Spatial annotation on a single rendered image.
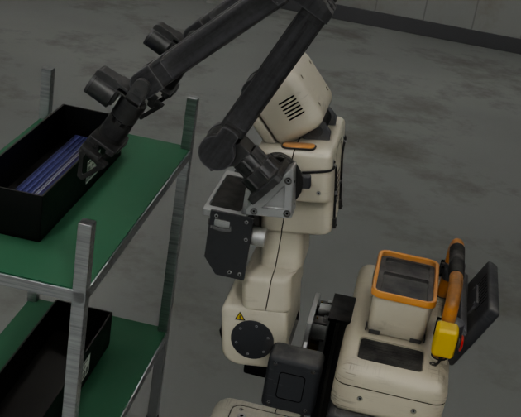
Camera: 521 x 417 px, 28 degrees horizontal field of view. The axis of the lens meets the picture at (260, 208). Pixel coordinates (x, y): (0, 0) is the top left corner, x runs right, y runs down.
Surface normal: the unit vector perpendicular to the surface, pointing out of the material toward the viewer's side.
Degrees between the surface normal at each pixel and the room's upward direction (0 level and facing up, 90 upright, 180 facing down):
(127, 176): 0
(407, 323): 92
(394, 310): 92
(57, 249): 0
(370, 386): 90
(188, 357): 0
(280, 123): 90
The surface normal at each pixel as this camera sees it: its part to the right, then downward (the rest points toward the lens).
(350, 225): 0.15, -0.90
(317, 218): -0.19, 0.38
